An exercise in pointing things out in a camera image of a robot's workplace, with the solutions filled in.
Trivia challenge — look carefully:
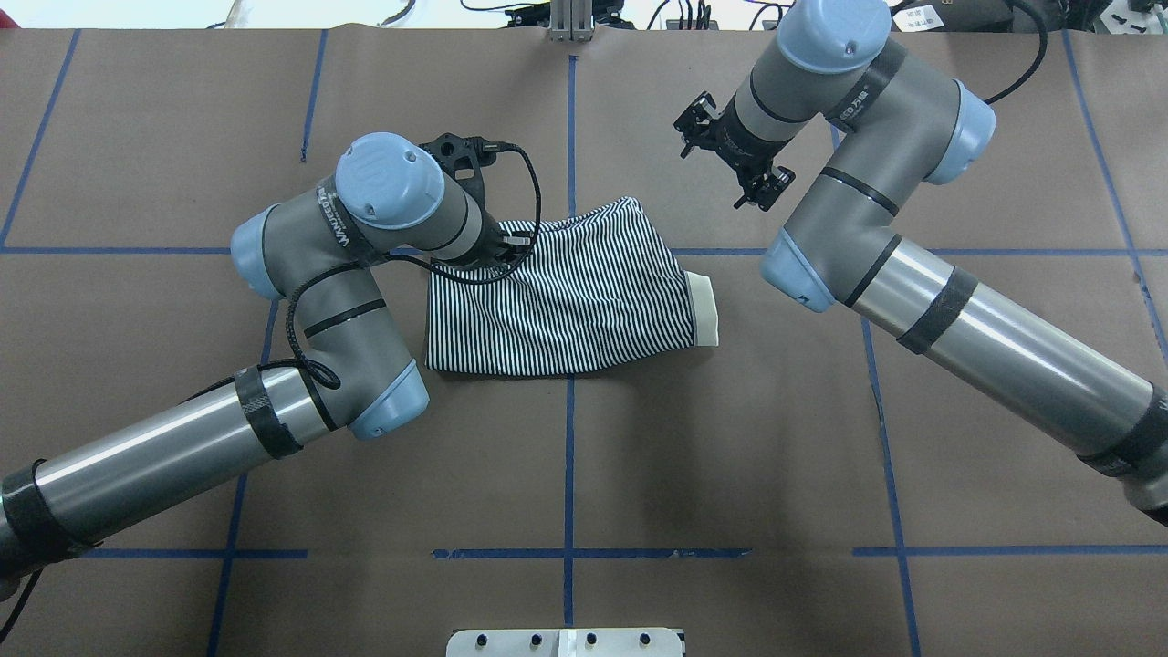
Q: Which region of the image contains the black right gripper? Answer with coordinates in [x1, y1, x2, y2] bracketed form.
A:
[674, 91, 797, 212]

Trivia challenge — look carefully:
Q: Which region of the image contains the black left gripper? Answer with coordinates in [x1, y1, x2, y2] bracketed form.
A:
[467, 214, 537, 271]

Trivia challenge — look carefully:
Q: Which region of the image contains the blue white striped polo shirt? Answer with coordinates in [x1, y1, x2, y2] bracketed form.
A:
[426, 196, 719, 378]

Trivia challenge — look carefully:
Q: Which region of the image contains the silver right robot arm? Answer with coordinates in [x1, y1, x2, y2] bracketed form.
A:
[674, 1, 1164, 524]

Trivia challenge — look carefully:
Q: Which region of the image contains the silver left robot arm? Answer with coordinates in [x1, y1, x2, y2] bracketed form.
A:
[1, 132, 538, 599]

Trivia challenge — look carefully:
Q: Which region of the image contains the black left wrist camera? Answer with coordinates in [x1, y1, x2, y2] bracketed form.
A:
[420, 132, 505, 210]

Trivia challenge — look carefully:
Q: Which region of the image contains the aluminium frame post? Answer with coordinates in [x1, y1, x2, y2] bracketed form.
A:
[547, 0, 595, 43]

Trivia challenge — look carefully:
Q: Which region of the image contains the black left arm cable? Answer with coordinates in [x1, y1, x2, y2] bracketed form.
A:
[285, 141, 545, 393]

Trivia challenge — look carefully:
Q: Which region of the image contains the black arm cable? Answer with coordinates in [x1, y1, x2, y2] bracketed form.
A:
[982, 0, 1050, 108]
[285, 141, 545, 393]

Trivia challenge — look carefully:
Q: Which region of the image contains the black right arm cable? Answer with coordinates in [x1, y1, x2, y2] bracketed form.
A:
[982, 0, 1050, 108]

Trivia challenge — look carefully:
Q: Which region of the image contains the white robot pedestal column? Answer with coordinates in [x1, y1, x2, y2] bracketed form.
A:
[445, 627, 687, 656]

